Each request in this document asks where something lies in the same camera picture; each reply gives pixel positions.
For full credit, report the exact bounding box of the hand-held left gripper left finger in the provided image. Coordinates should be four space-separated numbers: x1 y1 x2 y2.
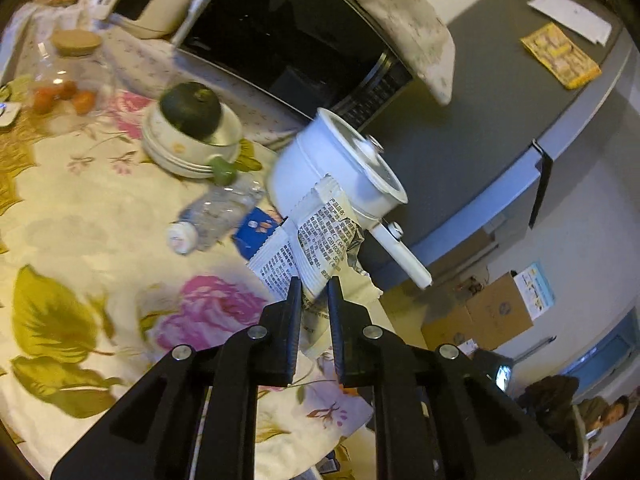
50 276 303 480

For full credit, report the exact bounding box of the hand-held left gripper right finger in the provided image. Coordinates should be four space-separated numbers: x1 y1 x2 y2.
326 275 581 480

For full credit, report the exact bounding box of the white printed wrapper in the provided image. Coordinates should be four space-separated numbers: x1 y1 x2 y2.
246 174 383 361

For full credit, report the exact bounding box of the torn blue cardboard box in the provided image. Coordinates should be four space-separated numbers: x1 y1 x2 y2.
232 207 283 261

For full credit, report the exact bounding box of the clear plastic bottle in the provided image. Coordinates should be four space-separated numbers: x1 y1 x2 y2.
166 180 266 255

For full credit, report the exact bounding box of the white electric pot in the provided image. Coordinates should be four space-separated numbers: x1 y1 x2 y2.
265 107 433 288

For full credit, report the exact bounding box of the green lime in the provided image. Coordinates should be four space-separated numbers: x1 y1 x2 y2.
210 157 240 186

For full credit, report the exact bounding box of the blue and white poster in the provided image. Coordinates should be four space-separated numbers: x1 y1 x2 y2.
515 262 556 318

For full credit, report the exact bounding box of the stack of cream bowls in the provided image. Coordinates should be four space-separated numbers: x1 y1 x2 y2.
141 100 244 178

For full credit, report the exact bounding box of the floral tablecloth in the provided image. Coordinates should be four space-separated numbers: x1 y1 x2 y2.
0 0 381 480

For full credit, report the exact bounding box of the dark green avocado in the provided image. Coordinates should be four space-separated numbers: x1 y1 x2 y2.
159 81 222 142

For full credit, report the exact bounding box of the blue door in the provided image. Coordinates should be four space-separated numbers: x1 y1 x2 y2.
565 320 636 391

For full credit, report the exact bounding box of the grey refrigerator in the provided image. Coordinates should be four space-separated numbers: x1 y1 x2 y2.
365 0 636 271

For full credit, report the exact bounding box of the black microwave oven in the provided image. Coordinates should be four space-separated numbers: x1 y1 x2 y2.
172 0 416 133

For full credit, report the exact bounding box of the speckled cloth cover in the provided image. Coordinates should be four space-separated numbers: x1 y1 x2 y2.
320 0 457 107

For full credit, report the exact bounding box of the glass jar with cork lid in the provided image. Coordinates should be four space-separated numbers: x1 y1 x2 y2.
27 29 113 133

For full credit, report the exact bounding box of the small white device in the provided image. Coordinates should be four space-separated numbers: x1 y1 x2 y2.
0 101 22 131

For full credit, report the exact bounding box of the yellow printed packet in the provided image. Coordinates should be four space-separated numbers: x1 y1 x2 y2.
520 22 602 91

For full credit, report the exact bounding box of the white paper sheet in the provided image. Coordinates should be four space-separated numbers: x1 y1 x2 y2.
527 0 613 46

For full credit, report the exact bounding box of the black strap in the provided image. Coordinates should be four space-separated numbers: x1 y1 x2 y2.
530 139 555 228

